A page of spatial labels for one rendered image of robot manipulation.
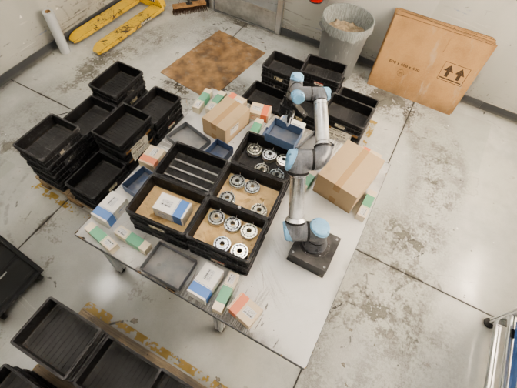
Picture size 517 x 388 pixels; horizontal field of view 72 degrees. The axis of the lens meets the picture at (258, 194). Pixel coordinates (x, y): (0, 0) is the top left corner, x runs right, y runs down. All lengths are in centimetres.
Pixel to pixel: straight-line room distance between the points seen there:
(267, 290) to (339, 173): 90
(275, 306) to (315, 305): 24
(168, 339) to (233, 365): 50
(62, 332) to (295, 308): 139
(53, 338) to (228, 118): 180
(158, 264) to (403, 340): 190
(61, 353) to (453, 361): 266
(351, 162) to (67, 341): 208
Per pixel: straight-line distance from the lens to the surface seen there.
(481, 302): 350
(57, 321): 256
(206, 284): 209
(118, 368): 249
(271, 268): 222
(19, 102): 460
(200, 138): 276
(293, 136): 232
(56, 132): 339
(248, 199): 228
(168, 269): 224
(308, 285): 222
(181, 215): 213
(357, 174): 245
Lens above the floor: 276
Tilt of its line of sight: 57 degrees down
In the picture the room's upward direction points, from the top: 7 degrees clockwise
